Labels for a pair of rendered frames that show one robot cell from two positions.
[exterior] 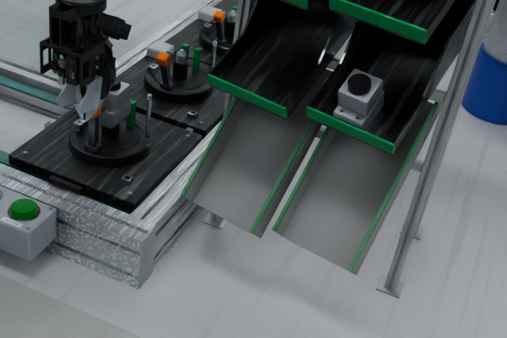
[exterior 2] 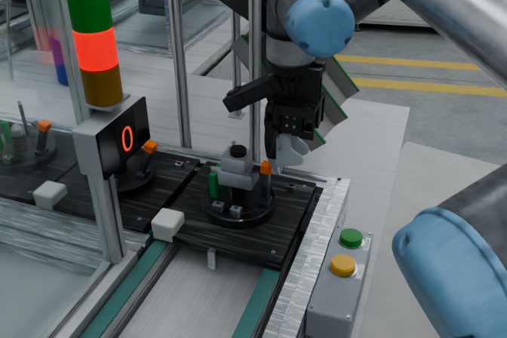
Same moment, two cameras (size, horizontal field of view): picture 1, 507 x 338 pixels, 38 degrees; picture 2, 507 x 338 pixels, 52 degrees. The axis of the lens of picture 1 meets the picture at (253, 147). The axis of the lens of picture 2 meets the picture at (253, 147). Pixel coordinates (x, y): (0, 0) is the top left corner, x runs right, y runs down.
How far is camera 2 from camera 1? 1.42 m
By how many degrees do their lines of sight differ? 72
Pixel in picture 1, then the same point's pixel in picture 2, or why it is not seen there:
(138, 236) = (345, 181)
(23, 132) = (191, 297)
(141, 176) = (280, 183)
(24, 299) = (386, 272)
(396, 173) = not seen: hidden behind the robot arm
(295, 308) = (329, 155)
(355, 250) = (337, 90)
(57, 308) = (384, 253)
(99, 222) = (341, 200)
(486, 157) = (147, 85)
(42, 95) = (135, 279)
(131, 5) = not seen: outside the picture
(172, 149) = not seen: hidden behind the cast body
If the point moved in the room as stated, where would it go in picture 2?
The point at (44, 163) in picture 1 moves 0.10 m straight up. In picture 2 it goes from (284, 237) to (287, 190)
